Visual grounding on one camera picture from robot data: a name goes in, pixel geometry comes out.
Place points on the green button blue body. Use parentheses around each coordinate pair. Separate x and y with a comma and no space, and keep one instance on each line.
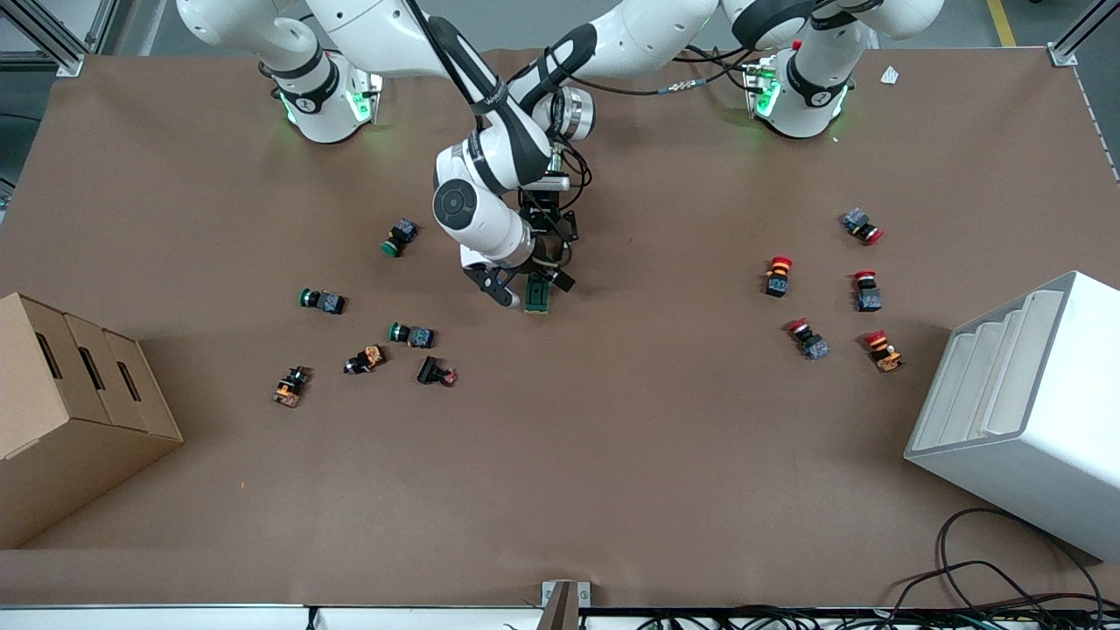
(411,334)
(399,237)
(322,300)

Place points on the brown cardboard box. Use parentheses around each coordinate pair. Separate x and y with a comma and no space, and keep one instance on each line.
(70,420)

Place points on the red button orange striped collar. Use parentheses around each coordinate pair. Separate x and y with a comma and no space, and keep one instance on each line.
(778,276)

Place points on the green load switch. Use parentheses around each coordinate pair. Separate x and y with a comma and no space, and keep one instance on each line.
(536,297)

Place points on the black button orange body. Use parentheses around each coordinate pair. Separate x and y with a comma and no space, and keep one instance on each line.
(366,360)
(291,386)

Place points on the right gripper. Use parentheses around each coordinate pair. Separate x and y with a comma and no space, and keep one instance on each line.
(553,255)

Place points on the white paper scrap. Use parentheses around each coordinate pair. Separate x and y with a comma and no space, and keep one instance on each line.
(890,74)

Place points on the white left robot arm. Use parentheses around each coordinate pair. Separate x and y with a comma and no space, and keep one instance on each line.
(647,31)

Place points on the red button orange body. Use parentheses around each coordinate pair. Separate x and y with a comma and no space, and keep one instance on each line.
(884,350)

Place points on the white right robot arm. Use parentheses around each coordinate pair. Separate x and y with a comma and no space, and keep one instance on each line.
(367,26)

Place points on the grey metal table bracket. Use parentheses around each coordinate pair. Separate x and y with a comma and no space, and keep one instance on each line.
(564,604)

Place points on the red button blue body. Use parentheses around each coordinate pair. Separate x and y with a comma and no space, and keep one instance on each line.
(807,339)
(863,226)
(868,291)

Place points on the white slotted bin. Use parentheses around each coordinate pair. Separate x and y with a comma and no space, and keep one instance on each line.
(1032,420)

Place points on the black switch with red part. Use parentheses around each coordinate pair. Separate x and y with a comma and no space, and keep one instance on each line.
(436,372)

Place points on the aluminium frame profile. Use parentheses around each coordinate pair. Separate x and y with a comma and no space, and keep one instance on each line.
(44,35)
(1072,39)

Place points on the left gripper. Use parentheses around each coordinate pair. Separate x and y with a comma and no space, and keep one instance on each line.
(540,214)

